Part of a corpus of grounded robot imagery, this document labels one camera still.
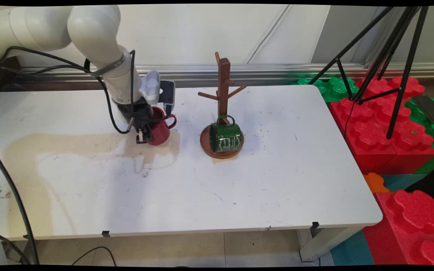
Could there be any brown wooden mug tree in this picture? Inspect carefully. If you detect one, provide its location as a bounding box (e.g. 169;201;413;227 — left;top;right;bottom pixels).
197;52;248;160

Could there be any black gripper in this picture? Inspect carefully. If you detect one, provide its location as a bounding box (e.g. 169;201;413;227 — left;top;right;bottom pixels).
117;97;154;145

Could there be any aluminium rail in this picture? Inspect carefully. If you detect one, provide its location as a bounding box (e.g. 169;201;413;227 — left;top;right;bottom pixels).
0;63;434;91

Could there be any white table leg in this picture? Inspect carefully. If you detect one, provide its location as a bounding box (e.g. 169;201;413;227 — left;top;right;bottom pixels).
297;225;365;262

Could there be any large red foam block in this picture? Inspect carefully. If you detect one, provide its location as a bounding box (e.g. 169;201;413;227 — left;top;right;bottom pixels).
328;75;434;176

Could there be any black tripod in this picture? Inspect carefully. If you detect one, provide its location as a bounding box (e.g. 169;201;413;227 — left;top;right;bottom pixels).
307;6;429;140

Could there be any thick black cable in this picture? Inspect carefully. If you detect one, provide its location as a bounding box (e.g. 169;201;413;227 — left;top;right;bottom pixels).
0;140;40;265

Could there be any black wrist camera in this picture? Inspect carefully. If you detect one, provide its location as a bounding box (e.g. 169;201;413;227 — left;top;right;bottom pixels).
159;80;176;115

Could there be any green mug with white print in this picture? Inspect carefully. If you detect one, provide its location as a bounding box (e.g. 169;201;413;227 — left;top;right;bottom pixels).
208;114;243;154

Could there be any thin black floor cable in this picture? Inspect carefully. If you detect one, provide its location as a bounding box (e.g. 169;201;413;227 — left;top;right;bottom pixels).
72;247;117;266

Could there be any teal foam mat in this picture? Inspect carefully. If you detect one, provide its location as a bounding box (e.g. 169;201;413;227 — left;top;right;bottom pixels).
381;174;421;193
330;230;376;266

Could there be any red foam block with studs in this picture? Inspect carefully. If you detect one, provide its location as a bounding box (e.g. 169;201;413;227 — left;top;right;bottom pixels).
362;189;434;266

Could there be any red mug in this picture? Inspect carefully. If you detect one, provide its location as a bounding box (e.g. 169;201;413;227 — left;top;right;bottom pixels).
147;107;177;146

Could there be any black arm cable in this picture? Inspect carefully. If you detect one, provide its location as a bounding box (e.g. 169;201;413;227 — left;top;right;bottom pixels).
0;46;136;135

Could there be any orange foam piece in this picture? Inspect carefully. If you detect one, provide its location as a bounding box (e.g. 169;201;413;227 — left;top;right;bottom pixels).
363;172;390;193

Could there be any black smartphone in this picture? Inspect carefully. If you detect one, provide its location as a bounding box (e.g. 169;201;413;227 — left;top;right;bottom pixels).
411;95;434;124

